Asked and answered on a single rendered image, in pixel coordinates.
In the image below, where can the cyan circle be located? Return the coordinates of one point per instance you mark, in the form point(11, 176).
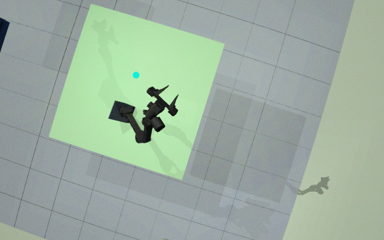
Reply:
point(136, 75)

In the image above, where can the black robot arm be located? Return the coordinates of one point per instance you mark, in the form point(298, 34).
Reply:
point(149, 122)

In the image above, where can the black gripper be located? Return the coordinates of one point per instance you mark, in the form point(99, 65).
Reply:
point(155, 92)

